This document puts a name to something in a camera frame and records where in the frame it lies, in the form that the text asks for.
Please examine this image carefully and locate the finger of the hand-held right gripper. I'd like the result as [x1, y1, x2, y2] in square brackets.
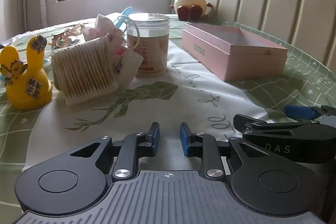
[284, 105, 336, 122]
[233, 114, 298, 135]

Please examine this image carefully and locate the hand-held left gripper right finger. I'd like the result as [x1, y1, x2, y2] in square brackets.
[180, 122, 276, 180]

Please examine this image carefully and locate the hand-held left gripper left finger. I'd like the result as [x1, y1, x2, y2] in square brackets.
[63, 122, 160, 181]

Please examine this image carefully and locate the pink cardboard box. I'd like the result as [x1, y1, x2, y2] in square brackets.
[182, 22, 288, 82]

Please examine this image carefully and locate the cotton swab pack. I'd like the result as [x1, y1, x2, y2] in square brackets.
[50, 36, 118, 106]

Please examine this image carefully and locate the yellow rabbit-shaped toy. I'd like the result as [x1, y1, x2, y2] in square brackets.
[0, 35, 54, 110]

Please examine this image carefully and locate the green white printed bedsheet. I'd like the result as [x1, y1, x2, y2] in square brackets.
[0, 13, 336, 188]

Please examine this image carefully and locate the white cotton pad packet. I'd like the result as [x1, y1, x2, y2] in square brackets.
[115, 48, 141, 81]

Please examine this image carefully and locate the clear plastic powder jar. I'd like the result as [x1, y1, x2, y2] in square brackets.
[127, 13, 171, 78]

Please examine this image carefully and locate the cream padded headboard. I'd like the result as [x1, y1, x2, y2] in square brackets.
[185, 0, 336, 75]

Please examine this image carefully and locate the pink crumpled wrapper pile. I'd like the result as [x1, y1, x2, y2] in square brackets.
[83, 14, 128, 56]

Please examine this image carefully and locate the cream round plush toy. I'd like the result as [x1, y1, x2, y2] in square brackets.
[170, 0, 214, 21]

